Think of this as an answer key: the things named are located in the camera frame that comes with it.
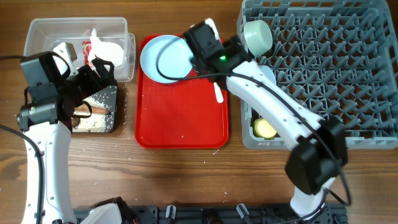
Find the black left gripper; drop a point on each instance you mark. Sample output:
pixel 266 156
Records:
pixel 94 84

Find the brown sweet potato piece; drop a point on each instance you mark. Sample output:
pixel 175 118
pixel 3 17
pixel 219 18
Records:
pixel 87 110

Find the rice grains heap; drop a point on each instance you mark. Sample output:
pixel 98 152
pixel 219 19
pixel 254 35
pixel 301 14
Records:
pixel 96 121

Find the light blue plate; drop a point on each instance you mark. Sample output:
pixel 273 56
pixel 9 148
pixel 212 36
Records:
pixel 174 58

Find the white plastic spoon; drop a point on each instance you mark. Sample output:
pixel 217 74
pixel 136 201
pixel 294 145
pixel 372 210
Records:
pixel 218 93

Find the yellow plastic cup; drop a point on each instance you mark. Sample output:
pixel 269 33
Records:
pixel 262 129

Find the green bowl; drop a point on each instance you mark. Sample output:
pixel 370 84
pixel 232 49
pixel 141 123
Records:
pixel 258 37

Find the small light blue bowl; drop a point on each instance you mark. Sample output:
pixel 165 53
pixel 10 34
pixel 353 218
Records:
pixel 268 73

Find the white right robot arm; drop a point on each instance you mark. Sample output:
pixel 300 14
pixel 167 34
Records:
pixel 317 146

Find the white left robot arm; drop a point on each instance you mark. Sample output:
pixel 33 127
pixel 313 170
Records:
pixel 45 122

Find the grey dishwasher rack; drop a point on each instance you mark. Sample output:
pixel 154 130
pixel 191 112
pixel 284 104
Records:
pixel 336 58

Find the black plastic tray bin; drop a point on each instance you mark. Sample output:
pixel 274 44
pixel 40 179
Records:
pixel 110 96

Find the red snack wrapper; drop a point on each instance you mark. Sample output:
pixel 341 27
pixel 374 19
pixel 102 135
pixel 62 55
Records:
pixel 86 46

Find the white crumpled plastic wrapper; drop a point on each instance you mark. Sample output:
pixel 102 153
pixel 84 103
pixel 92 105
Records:
pixel 107 51

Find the clear plastic bin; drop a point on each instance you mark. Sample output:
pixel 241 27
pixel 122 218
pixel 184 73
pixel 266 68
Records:
pixel 46 34

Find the red serving tray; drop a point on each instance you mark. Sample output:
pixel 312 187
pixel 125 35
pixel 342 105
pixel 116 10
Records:
pixel 182 115

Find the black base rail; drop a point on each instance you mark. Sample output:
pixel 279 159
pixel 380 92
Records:
pixel 332 213

